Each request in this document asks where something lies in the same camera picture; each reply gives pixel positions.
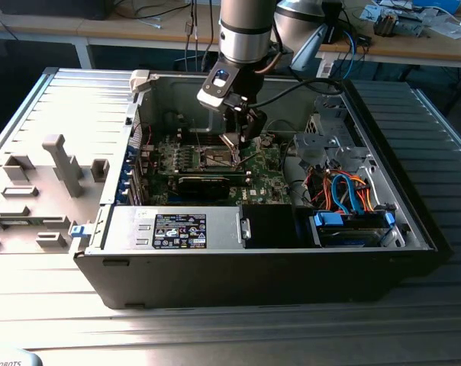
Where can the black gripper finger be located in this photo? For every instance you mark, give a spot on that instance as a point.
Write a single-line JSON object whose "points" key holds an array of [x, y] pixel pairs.
{"points": [[253, 126]]}

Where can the silver green CPU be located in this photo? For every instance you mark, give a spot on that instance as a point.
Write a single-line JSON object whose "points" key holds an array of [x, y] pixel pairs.
{"points": [[215, 159]]}

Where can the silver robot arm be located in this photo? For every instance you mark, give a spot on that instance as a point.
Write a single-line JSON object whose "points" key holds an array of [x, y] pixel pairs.
{"points": [[245, 23]]}

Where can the CPU socket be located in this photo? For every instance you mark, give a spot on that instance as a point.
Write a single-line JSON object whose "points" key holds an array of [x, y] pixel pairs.
{"points": [[202, 157]]}

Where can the green motherboard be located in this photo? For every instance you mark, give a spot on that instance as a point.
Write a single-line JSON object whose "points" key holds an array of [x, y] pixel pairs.
{"points": [[265, 183]]}

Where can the white label tag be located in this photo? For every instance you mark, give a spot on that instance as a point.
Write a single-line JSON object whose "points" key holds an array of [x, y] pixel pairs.
{"points": [[325, 69]]}

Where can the black graphics card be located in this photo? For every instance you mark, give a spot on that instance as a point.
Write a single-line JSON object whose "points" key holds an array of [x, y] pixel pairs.
{"points": [[204, 187]]}

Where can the silver metal disk bay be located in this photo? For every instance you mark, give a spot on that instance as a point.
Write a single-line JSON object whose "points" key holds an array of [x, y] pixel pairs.
{"points": [[329, 146]]}

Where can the black plastic shroud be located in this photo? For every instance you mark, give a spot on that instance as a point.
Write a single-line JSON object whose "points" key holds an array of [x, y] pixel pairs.
{"points": [[270, 226]]}

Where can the black box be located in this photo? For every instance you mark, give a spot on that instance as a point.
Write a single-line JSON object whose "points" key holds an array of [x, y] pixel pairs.
{"points": [[333, 23]]}

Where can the grey case latch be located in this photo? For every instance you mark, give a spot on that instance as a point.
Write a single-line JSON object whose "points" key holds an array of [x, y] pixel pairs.
{"points": [[140, 82]]}

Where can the hard disk in blue carrier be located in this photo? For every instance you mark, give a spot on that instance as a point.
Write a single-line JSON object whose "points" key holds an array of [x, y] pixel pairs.
{"points": [[349, 232]]}

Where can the metal heat sink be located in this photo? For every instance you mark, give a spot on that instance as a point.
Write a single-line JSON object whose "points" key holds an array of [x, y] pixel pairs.
{"points": [[385, 24]]}

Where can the wooden desk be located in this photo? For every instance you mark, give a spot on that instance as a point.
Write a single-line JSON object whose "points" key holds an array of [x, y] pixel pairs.
{"points": [[406, 45], [100, 32]]}

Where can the silver power supply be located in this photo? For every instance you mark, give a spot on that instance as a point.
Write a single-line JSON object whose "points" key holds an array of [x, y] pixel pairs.
{"points": [[131, 228]]}

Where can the black PC case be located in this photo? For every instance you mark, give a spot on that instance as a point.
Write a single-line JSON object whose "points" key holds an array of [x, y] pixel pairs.
{"points": [[215, 282]]}

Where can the silver metal drive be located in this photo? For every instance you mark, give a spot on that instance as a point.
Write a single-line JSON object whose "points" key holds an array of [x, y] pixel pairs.
{"points": [[410, 26]]}

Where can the blue box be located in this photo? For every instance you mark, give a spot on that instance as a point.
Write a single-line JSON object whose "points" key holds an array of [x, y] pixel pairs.
{"points": [[436, 4]]}

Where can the blue plastic clip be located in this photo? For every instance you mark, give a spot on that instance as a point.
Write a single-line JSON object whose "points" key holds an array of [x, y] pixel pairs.
{"points": [[78, 232]]}

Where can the black monitor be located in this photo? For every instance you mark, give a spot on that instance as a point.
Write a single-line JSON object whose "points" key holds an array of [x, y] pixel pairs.
{"points": [[55, 7]]}

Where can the grey parts rack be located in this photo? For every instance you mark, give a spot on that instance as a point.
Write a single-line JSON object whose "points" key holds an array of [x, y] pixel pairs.
{"points": [[43, 190]]}

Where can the green RAM stick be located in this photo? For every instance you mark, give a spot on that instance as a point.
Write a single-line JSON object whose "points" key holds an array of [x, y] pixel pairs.
{"points": [[18, 222]]}

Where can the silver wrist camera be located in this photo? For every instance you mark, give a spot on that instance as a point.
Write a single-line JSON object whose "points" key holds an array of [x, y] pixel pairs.
{"points": [[211, 100]]}

